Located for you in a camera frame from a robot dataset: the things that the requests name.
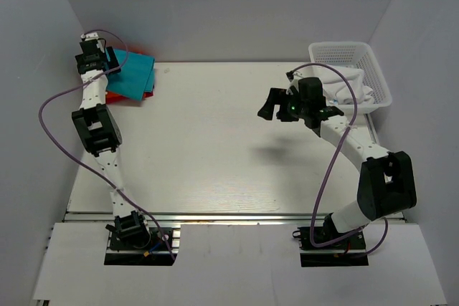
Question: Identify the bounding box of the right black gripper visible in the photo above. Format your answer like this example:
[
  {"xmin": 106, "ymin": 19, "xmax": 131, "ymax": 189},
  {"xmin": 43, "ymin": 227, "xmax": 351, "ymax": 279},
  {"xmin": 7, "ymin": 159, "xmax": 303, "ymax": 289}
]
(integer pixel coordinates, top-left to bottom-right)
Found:
[{"xmin": 258, "ymin": 88, "xmax": 309, "ymax": 122}]

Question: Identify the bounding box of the teal t-shirt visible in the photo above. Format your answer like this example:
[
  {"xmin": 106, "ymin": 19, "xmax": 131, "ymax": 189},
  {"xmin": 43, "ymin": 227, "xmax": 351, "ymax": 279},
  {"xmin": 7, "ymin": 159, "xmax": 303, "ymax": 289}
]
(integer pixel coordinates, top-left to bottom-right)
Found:
[{"xmin": 106, "ymin": 52, "xmax": 156, "ymax": 101}]

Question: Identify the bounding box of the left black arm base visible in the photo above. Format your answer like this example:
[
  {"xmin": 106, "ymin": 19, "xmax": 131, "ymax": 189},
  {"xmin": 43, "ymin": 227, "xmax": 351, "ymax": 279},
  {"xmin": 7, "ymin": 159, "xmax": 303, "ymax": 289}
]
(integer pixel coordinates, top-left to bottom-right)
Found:
[{"xmin": 104, "ymin": 211, "xmax": 179, "ymax": 267}]

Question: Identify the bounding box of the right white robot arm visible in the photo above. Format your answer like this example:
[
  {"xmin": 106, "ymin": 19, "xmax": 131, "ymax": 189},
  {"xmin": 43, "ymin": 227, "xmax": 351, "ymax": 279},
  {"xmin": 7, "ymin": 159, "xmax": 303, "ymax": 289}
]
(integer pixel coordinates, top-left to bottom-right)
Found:
[{"xmin": 257, "ymin": 77, "xmax": 417, "ymax": 248}]

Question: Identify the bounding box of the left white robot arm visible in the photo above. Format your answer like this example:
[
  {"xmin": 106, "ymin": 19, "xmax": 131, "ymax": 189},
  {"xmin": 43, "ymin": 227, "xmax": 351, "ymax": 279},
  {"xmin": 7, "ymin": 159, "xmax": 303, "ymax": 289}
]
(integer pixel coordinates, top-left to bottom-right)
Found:
[{"xmin": 72, "ymin": 33, "xmax": 124, "ymax": 188}]

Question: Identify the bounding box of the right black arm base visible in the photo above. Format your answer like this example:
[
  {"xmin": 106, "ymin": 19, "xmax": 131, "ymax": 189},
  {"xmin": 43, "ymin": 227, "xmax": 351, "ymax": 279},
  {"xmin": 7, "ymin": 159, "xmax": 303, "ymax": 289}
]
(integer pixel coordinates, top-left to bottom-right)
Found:
[{"xmin": 292, "ymin": 219, "xmax": 369, "ymax": 268}]

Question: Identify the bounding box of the orange folded t-shirt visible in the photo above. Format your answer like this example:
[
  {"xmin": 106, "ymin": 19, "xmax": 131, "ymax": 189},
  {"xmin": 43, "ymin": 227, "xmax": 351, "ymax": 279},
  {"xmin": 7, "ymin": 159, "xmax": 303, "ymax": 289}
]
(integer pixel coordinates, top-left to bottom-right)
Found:
[{"xmin": 105, "ymin": 92, "xmax": 125, "ymax": 104}]

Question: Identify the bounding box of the white crumpled t-shirt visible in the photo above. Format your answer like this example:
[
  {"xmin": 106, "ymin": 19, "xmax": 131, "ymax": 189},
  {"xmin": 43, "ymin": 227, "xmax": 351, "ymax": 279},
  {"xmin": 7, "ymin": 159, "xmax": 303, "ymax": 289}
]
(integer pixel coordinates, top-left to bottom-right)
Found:
[{"xmin": 313, "ymin": 66, "xmax": 374, "ymax": 105}]

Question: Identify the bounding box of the white plastic basket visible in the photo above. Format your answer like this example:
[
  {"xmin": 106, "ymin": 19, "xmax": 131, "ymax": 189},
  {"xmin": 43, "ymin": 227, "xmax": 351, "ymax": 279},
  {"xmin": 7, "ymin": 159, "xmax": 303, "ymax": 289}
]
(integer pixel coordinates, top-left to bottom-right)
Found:
[{"xmin": 308, "ymin": 41, "xmax": 392, "ymax": 114}]

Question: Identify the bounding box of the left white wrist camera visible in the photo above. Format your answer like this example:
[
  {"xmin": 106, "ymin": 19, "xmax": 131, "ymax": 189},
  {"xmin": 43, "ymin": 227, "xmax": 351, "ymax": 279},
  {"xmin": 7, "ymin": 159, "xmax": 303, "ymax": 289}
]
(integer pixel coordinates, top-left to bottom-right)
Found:
[{"xmin": 80, "ymin": 32, "xmax": 100, "ymax": 42}]

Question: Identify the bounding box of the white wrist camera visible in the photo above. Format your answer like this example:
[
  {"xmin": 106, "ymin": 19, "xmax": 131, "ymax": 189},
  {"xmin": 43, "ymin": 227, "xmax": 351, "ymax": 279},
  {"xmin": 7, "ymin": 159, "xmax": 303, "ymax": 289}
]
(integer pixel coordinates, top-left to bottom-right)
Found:
[
  {"xmin": 286, "ymin": 71, "xmax": 303, "ymax": 95},
  {"xmin": 80, "ymin": 32, "xmax": 100, "ymax": 42}
]

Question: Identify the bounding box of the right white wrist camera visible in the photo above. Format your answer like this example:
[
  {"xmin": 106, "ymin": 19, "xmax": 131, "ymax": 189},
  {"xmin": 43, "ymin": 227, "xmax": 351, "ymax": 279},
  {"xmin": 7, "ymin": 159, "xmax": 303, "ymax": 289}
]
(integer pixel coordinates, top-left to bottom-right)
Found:
[{"xmin": 286, "ymin": 71, "xmax": 303, "ymax": 95}]

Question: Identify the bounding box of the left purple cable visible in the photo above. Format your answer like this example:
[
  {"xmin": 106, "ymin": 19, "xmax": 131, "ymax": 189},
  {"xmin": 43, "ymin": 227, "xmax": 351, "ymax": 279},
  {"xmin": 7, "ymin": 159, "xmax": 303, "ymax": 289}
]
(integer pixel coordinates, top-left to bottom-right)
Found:
[{"xmin": 38, "ymin": 29, "xmax": 177, "ymax": 264}]

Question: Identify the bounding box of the purple cable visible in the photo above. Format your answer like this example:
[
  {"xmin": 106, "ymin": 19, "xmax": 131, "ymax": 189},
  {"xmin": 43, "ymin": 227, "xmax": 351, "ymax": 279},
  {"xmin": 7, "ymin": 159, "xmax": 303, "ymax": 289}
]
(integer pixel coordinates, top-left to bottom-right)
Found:
[
  {"xmin": 38, "ymin": 29, "xmax": 177, "ymax": 264},
  {"xmin": 286, "ymin": 62, "xmax": 389, "ymax": 259}
]

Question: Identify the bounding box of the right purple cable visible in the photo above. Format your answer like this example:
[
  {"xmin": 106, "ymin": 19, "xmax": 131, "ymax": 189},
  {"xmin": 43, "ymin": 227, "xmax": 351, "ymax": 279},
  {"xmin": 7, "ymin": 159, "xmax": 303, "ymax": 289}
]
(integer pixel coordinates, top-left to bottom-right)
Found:
[{"xmin": 286, "ymin": 62, "xmax": 389, "ymax": 259}]

